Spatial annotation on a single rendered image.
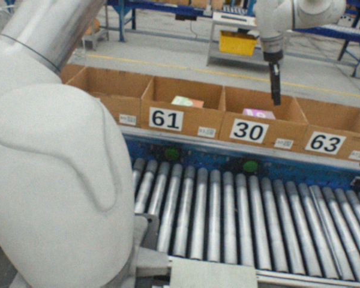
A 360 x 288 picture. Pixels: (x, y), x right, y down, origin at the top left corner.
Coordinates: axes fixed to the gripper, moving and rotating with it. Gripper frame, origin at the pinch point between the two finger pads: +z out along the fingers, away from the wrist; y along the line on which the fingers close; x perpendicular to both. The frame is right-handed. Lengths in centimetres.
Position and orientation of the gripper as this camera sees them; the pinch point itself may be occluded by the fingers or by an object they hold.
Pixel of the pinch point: (275, 95)
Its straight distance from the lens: 118.5
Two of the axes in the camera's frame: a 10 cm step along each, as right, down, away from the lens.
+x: 9.6, -1.3, -2.6
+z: 2.5, 7.9, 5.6
